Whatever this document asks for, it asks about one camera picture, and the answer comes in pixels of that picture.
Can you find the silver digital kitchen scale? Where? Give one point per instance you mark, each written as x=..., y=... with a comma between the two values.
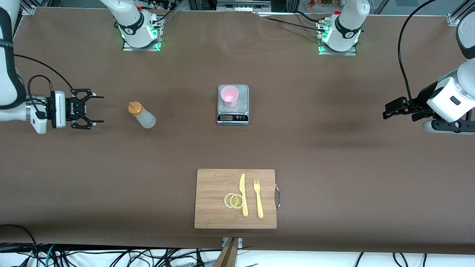
x=243, y=111

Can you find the yellow lemon slice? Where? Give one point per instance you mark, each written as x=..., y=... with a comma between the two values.
x=236, y=201
x=226, y=200

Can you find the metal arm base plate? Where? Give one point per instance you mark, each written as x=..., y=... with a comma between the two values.
x=352, y=53
x=128, y=47

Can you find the yellow plastic fork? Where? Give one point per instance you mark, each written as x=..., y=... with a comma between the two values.
x=258, y=200

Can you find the yellow plastic knife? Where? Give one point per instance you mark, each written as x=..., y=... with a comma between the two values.
x=243, y=193

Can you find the pink plastic cup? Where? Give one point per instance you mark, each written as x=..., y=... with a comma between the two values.
x=230, y=95

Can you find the metal table edge bracket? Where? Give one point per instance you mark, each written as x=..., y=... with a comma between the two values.
x=239, y=243

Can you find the wooden cutting board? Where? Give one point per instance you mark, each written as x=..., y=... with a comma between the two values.
x=211, y=193

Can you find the aluminium corner bracket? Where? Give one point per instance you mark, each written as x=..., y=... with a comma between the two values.
x=453, y=19
x=29, y=10

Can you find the wooden post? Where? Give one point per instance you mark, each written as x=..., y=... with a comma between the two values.
x=230, y=256

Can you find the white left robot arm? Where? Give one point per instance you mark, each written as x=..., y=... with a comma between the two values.
x=347, y=26

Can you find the translucent orange-capped sauce bottle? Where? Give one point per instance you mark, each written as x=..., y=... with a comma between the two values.
x=144, y=118

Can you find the white power strip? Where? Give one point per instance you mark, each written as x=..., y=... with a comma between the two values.
x=245, y=10

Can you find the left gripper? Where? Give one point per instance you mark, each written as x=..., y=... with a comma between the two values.
x=418, y=102

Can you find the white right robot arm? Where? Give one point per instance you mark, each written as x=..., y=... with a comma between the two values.
x=130, y=18

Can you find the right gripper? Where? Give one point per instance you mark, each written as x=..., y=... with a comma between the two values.
x=70, y=109

